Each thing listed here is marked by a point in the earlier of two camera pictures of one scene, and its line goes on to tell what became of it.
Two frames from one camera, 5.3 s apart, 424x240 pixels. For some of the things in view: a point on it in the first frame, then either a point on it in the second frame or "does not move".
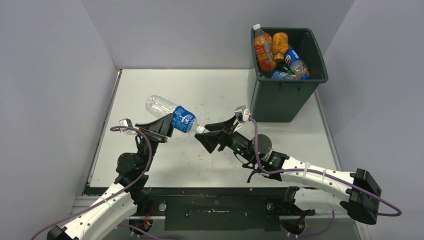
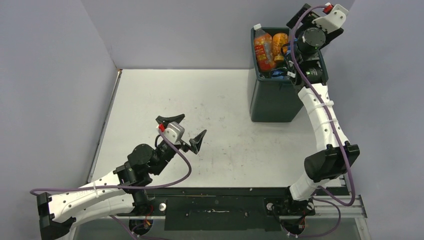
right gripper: [211, 140] -> [305, 20]
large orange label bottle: [263, 44] does not move
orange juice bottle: [280, 45] does not move
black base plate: [219, 210] does not move
